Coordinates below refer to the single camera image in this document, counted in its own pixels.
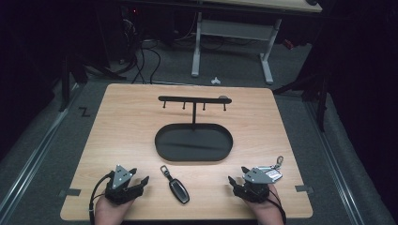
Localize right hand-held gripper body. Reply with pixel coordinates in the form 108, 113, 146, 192
233, 166, 274, 204

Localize white-framed desk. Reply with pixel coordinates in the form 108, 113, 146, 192
191, 0, 323, 85

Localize person's right hand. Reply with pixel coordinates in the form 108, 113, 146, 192
245, 184, 285, 225

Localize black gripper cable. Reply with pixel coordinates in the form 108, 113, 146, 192
268, 187, 287, 225
88, 172, 115, 225

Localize black key stand with tray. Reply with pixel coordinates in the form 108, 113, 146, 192
154, 95, 234, 162

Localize person's left hand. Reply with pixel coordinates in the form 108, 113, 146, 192
94, 195, 136, 225

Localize metal floor rail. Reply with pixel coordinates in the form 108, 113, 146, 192
0, 88, 80, 221
304, 99, 366, 225

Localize silver car key with carabiner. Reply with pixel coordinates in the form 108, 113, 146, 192
257, 156, 284, 184

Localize black metal stand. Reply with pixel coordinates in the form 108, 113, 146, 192
272, 69, 330, 133
58, 54, 127, 113

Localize black car key fob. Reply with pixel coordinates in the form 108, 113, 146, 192
160, 164, 191, 204

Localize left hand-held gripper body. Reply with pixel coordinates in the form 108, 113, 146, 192
104, 164, 145, 205

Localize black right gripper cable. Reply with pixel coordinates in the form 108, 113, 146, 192
268, 187, 287, 225

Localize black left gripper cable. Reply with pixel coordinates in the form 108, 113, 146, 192
88, 172, 115, 225

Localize black floor cables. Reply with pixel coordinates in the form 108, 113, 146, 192
130, 37, 162, 84

